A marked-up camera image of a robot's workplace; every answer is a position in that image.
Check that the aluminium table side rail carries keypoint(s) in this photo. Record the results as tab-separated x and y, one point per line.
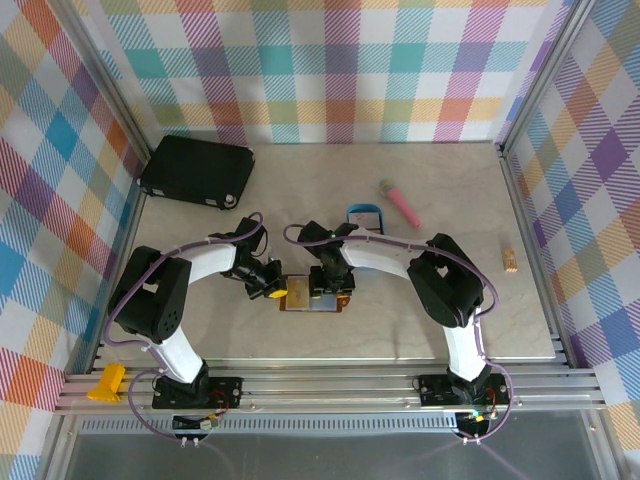
131	225
527	225

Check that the black hard case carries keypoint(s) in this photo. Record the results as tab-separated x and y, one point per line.
195	165

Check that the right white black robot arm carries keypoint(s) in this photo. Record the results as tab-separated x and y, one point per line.
380	255

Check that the small wooden block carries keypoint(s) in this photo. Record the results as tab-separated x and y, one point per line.
509	260

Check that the yellow plastic part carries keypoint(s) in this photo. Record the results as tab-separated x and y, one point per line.
107	382

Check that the pink toy microphone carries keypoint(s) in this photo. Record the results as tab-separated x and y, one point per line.
400	202

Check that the blue card tin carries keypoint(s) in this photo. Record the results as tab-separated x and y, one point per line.
365	206

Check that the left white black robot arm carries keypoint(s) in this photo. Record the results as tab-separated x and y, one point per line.
170	350

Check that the perforated metal strip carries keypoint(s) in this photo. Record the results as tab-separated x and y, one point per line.
330	426

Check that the small controller board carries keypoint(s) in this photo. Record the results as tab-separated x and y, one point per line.
190	424
472	424

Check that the aluminium frame post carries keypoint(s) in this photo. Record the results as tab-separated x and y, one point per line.
110	85
544	75

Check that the white printed card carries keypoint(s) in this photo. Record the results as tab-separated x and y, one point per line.
365	220

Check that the brown leather card holder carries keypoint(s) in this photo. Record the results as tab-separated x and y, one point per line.
327	303

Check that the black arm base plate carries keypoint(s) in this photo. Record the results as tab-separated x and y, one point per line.
435	390
227	390

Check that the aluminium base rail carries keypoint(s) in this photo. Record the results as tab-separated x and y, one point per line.
330	390

